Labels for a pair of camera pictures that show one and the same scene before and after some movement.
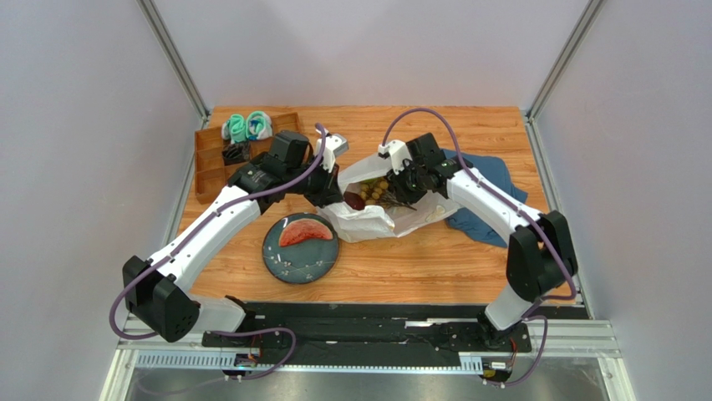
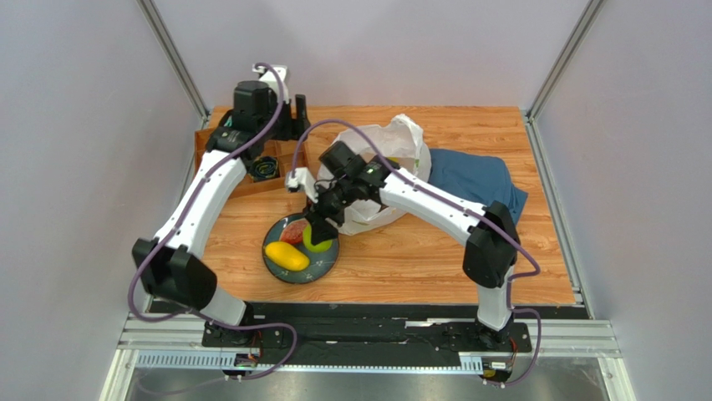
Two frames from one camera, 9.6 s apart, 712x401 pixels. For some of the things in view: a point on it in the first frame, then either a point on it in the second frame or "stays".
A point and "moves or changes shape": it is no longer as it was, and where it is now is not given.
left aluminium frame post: x=162 y=35 stays
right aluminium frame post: x=590 y=13 stays
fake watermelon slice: x=299 y=230 stays
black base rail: x=295 y=334 stays
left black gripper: x=329 y=192 -> x=296 y=129
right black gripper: x=405 y=181 -> x=328 y=206
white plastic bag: x=338 y=221 moves or changes shape
